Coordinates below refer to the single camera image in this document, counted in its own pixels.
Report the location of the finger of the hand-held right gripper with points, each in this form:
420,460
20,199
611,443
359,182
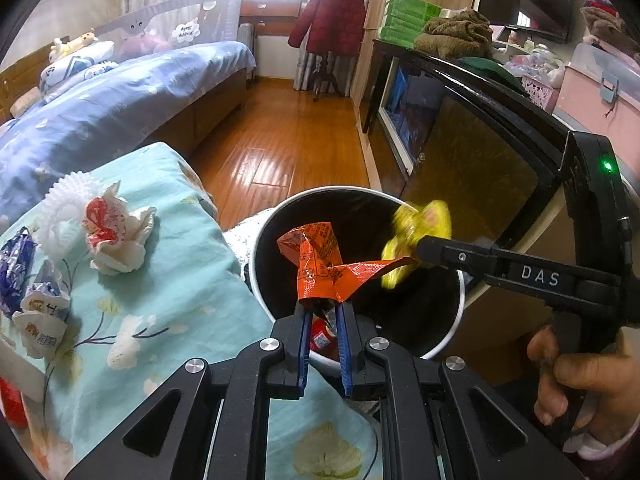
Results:
460,257

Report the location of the black monitor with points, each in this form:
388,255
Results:
525,0

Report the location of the red padded coat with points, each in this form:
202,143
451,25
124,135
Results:
330,15

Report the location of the black glass door cabinet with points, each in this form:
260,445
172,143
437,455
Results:
475,160

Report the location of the grey mesh bed rail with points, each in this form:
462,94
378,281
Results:
200,15

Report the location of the crumpled white printed packet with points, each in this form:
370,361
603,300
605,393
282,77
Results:
40,322

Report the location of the dark green cloth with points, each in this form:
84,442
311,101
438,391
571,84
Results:
492,72

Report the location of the crumpled white red wrapper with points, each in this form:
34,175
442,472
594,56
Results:
117,242

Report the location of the stack of green boxes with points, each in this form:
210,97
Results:
405,15

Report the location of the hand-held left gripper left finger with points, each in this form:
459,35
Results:
300,355

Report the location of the person's right forearm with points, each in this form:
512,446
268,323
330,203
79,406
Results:
615,460

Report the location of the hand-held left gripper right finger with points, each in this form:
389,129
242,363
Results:
345,360

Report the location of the teal floral blanket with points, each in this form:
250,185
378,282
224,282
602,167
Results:
175,285

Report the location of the brown towel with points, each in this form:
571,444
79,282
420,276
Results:
455,35

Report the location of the white spiky ball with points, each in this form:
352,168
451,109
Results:
62,200

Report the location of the red packet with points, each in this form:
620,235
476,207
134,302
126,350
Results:
322,337

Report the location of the wooden bed frame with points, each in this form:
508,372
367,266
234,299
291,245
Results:
215,105

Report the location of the red plastic item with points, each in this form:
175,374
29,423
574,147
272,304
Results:
11,402

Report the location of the pile of knit clothing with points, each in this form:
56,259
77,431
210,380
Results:
612,15

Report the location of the yellow plush toy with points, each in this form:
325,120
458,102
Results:
75,42

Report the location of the wooden drawer cabinet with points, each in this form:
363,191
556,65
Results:
272,10

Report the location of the blue plastic wrapper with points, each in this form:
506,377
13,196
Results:
15,265

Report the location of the white blue pillow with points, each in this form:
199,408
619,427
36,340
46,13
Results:
75,67

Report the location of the dark wooden coat rack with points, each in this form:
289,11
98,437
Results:
325,77

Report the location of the beige small pillow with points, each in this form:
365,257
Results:
24,102

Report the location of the person's right hand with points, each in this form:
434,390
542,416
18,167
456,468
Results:
595,390

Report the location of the yellow snack wrapper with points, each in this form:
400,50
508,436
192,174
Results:
425,220

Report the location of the pink plush toy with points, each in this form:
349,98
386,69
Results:
145,42

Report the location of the white pink patterned basket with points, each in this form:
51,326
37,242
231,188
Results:
539,92

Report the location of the bed with blue quilt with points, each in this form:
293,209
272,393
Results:
115,105

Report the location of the pink storage box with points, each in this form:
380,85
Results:
585,97

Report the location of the orange snack wrapper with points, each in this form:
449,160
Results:
320,260

